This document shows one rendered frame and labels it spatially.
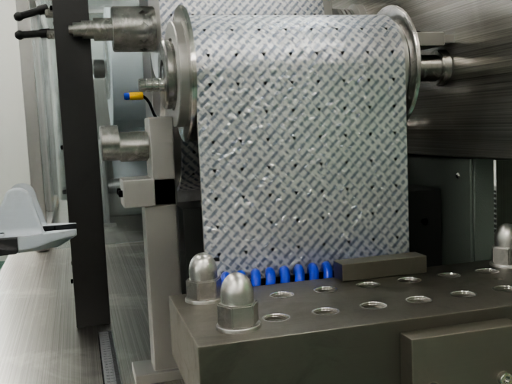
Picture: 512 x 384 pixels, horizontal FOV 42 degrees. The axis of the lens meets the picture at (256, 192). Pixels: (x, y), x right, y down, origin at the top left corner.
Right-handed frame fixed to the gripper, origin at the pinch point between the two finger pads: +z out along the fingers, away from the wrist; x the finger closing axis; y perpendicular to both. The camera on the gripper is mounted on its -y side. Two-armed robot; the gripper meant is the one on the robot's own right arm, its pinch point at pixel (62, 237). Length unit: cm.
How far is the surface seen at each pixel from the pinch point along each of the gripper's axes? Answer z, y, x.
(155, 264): 9.7, -5.2, 7.8
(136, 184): 8.1, 4.1, 7.1
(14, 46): -43, 86, 556
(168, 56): 11.9, 17.7, 2.7
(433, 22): 46, 22, 8
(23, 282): -10, -19, 69
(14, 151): -51, -5, 556
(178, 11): 13.5, 22.6, 4.9
